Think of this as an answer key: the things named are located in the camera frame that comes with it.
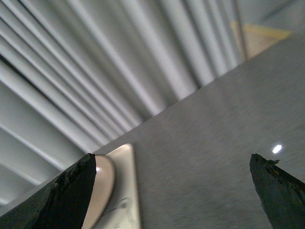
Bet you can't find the cream bear print tray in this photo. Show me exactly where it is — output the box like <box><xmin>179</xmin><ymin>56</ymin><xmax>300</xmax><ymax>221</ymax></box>
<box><xmin>92</xmin><ymin>144</ymin><xmax>141</xmax><ymax>229</ymax></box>

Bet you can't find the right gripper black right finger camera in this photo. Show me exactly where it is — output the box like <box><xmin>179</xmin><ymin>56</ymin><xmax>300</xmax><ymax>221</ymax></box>
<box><xmin>249</xmin><ymin>154</ymin><xmax>305</xmax><ymax>229</ymax></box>

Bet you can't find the yellow rimmed bamboo steamer basket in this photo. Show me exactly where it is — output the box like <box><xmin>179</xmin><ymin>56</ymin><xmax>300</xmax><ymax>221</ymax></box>
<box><xmin>230</xmin><ymin>21</ymin><xmax>294</xmax><ymax>59</ymax></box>

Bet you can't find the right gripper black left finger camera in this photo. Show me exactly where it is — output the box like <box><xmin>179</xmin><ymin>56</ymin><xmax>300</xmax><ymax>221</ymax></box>
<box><xmin>0</xmin><ymin>154</ymin><xmax>96</xmax><ymax>229</ymax></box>

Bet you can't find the grey pleated curtain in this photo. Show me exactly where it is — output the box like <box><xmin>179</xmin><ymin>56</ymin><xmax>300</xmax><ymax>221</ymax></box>
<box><xmin>0</xmin><ymin>0</ymin><xmax>242</xmax><ymax>208</ymax></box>

